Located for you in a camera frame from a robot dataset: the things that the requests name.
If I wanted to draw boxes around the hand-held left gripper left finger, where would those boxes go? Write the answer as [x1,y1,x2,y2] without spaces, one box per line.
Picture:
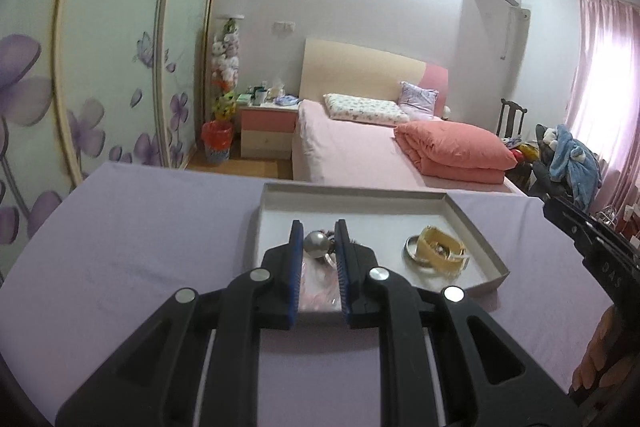
[55,219,306,427]

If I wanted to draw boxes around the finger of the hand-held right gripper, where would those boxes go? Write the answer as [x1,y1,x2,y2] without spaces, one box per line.
[542,194,603,254]

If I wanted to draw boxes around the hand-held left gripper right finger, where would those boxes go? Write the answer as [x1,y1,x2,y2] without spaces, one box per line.
[334,219,583,427]

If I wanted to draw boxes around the pink bead bracelet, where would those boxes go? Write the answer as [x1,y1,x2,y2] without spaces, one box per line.
[298,257,342,309]

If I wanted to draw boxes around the grey shallow tray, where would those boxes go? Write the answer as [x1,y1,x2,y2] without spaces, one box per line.
[252,183,511,314]

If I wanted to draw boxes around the silver band ring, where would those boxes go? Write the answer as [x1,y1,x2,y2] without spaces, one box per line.
[404,234,442,274]

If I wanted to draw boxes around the yellow bangle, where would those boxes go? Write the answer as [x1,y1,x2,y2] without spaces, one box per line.
[416,227,471,279]

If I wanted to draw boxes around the person's right hand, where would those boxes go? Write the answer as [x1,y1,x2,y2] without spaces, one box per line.
[569,304,624,406]

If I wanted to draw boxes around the blue plush garment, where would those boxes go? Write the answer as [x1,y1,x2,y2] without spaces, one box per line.
[549,124,604,212]

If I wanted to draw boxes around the white cluttered shelf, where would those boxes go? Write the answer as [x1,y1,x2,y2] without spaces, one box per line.
[597,202,640,240]

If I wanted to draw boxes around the dark wooden chair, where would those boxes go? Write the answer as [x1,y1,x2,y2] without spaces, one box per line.
[497,98,529,140]

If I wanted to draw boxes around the pink curtain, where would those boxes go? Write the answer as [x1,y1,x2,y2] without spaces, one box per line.
[565,0,640,208]

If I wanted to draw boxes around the bed with pink sheet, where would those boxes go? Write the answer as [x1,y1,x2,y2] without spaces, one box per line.
[291,99,527,198]

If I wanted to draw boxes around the folded salmon pink duvet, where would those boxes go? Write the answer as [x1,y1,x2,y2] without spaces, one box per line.
[393,121,519,186]

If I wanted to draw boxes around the pink and beige nightstand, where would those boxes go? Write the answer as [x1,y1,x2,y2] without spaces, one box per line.
[240,99,301,160]

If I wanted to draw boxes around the red waste bin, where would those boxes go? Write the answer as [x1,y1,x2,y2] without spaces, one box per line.
[201,120,235,168]

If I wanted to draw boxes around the long white patterned pillow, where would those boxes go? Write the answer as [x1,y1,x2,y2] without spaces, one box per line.
[322,93,410,126]

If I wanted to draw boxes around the purple tablecloth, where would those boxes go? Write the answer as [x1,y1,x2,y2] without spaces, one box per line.
[0,161,617,427]

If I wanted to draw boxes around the assorted bottles and cups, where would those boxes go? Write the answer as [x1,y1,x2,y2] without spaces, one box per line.
[237,82,301,108]

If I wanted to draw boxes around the small purple pillow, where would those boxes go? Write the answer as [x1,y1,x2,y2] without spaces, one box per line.
[398,81,440,120]

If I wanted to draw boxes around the stack of plush toys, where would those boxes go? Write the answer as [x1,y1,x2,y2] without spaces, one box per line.
[210,14,246,122]

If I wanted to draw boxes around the flower printed wardrobe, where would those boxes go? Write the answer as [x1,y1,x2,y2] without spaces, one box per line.
[0,0,234,280]

